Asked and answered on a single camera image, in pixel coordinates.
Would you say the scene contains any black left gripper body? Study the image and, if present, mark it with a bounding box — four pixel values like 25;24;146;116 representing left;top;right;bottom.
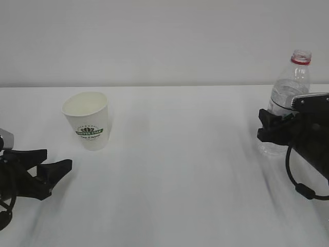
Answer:
1;155;34;230

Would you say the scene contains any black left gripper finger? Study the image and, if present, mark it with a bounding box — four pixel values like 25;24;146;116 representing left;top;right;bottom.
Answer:
33;159;72;200
3;149;47;169

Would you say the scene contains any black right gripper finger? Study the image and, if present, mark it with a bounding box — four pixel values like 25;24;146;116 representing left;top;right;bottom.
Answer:
259;109;296;129
257;128;293;146

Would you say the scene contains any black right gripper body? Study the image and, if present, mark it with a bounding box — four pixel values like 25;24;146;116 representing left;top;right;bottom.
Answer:
290;111;328;179

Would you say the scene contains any clear water bottle red label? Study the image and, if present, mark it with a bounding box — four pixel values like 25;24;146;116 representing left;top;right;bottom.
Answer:
257;49;313;156

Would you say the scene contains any white paper cup green logo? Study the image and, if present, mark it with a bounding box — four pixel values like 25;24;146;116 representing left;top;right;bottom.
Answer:
62;92;110;151

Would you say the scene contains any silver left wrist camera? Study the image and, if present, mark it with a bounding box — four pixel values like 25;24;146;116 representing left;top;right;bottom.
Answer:
0;128;14;151

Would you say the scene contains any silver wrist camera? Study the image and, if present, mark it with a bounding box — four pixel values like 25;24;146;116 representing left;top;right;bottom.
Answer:
0;128;14;151
291;92;328;112

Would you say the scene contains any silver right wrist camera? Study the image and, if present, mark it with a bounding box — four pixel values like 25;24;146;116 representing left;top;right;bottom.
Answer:
291;92;328;112

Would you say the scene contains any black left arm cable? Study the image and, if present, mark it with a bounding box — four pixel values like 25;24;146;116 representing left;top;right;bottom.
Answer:
0;190;17;231

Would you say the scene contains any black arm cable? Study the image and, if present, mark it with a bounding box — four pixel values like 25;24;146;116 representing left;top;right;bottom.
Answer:
0;190;17;231
285;144;329;201

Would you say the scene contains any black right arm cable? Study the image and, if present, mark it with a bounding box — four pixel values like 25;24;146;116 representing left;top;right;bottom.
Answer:
285;144;329;201

